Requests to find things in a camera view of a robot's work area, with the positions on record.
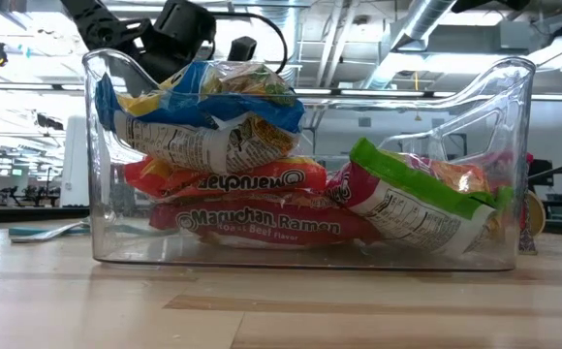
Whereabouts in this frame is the blue soy sauce ramen pack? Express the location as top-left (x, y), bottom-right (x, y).
top-left (94, 60), bottom-right (306, 175)

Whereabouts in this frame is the orange ramen noodle pack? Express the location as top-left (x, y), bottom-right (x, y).
top-left (124, 155), bottom-right (328, 200)

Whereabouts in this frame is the teal silicone spoon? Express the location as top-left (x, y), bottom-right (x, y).
top-left (8, 223), bottom-right (93, 238)

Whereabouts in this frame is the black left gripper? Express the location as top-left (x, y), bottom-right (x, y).
top-left (135, 0), bottom-right (258, 83)

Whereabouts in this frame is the clear plastic bin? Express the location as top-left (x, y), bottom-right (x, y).
top-left (81, 48), bottom-right (537, 271)

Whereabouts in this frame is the red-lid spice container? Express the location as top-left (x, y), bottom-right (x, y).
top-left (479, 149), bottom-right (539, 256)

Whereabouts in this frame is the silver ventilation duct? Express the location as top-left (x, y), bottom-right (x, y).
top-left (360, 0), bottom-right (461, 91)
top-left (246, 0), bottom-right (304, 88)

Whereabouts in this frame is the pink green-edged ramen pack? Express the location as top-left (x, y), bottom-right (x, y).
top-left (327, 138), bottom-right (515, 258)

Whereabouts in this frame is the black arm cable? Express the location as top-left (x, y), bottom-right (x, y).
top-left (212, 10), bottom-right (290, 74)

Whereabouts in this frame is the tan-lid spice jar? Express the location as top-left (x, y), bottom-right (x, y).
top-left (526, 189), bottom-right (547, 238)

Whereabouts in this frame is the silver metal spoon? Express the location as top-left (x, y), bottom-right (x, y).
top-left (12, 210), bottom-right (117, 243)

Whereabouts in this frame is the red roast beef ramen pack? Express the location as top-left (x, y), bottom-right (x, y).
top-left (148, 189), bottom-right (384, 251)

